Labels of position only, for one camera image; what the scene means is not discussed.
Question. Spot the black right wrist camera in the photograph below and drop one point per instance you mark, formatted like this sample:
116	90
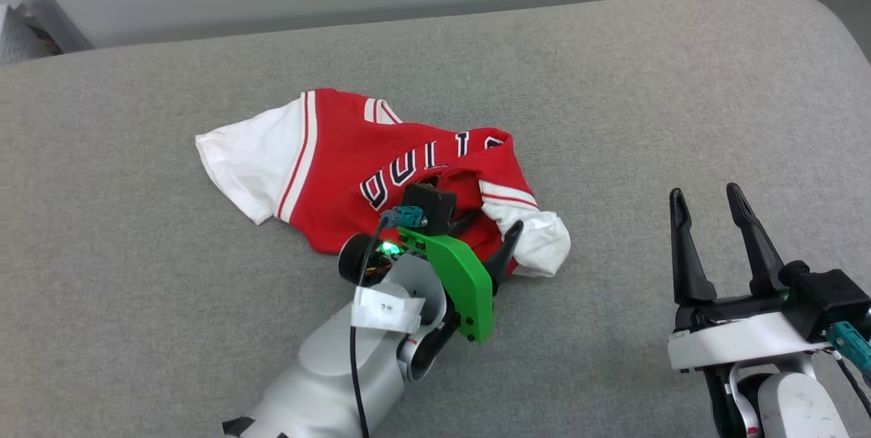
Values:
827	298

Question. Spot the silver metal frame leg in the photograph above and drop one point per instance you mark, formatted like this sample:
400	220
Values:
47	13

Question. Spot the teal right camera connector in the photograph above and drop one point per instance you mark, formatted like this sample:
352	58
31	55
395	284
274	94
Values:
850	343

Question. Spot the teal camera connector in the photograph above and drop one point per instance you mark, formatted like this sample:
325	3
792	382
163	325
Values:
850	343
407	217

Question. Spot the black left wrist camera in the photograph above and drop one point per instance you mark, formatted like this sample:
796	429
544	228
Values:
430	207

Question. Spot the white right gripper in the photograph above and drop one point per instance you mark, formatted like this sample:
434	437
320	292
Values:
735	343

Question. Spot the white label on arm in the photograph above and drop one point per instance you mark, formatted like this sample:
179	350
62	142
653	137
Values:
384	307

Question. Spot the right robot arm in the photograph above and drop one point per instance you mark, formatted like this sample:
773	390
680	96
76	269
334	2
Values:
789	404

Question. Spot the red and white jersey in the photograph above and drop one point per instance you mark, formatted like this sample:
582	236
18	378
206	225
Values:
340	152

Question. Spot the teal left camera connector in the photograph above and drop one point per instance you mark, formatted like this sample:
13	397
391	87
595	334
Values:
407	217

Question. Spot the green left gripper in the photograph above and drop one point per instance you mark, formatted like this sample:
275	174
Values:
466	281

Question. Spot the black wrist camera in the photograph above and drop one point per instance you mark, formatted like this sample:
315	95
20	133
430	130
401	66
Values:
430	207
827	298

